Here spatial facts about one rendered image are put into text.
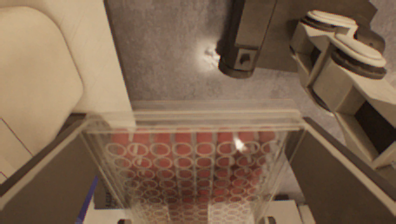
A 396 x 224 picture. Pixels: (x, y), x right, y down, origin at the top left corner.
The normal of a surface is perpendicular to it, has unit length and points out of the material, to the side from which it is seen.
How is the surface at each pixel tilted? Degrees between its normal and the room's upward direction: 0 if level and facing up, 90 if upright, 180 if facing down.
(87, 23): 0
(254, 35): 0
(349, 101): 7
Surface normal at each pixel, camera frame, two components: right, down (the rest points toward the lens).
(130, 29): 0.01, 0.65
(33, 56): 0.99, -0.13
